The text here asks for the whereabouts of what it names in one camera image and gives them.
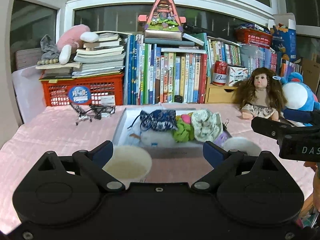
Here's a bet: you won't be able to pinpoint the floral fabric pouch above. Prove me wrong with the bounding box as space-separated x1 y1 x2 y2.
191 109 223 142

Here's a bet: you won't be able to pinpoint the green pink plush flower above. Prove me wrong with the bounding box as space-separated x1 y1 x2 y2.
172 113 195 142

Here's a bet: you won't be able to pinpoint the white fluffy plush toy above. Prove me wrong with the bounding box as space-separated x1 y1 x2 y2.
129 129 176 147

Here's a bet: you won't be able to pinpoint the blue patterned pouch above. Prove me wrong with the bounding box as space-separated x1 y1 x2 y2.
128 109 177 132

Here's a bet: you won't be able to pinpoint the purple plush toy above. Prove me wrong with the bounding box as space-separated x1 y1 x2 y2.
214 131 232 147

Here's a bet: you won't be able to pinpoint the right hand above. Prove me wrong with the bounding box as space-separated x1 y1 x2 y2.
304 161 320 212

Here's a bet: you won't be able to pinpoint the paper cup with dog drawing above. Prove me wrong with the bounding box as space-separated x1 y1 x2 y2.
222 137 262 157

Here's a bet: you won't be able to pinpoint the black binder clip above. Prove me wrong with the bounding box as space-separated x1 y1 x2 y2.
222 119 229 131

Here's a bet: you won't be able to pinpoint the white paper cup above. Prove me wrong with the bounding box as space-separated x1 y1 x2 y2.
102 146 152 189

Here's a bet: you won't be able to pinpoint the pink tablecloth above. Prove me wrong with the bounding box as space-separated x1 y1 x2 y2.
1 104 314 233

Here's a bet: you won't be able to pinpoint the blue white plush toy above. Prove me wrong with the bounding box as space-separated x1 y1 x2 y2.
280 72 319 126

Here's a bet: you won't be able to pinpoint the white cardboard box tray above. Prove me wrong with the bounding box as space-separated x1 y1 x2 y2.
112 108 203 159

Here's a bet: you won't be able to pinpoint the black eyeglasses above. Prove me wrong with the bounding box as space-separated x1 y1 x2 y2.
70 103 116 126

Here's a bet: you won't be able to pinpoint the brown haired doll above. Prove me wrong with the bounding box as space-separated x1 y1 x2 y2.
233 67 287 121

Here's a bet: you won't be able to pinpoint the wooden drawer box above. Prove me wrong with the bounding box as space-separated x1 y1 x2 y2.
204 78 236 104

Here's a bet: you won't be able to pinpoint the red plastic basket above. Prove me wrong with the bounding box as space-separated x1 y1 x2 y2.
41 73 124 106

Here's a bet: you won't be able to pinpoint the small white carton box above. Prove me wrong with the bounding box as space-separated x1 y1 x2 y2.
226 65 248 87

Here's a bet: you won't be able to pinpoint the red beer can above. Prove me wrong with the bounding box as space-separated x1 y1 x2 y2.
213 61 228 86

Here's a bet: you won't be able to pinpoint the right row of books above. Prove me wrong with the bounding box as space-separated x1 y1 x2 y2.
204 37 303 77

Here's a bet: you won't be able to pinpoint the blue cardboard box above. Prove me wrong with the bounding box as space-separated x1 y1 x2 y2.
268 13 297 62

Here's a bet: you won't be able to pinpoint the stack of books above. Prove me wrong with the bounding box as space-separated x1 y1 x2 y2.
36 31 126 79

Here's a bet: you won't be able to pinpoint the row of upright books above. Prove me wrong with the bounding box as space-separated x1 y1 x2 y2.
123 33 209 105

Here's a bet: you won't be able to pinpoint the grey plush toy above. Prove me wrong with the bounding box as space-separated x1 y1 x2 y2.
40 35 60 60

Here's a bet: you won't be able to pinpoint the red basket on books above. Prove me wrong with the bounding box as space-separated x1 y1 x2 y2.
235 29 272 49

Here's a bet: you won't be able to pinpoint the pink white plush toy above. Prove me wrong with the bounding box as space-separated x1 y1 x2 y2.
56 24 99 65

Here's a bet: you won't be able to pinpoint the triangular pink toy house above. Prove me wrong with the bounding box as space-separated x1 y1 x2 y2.
138 0 186 41

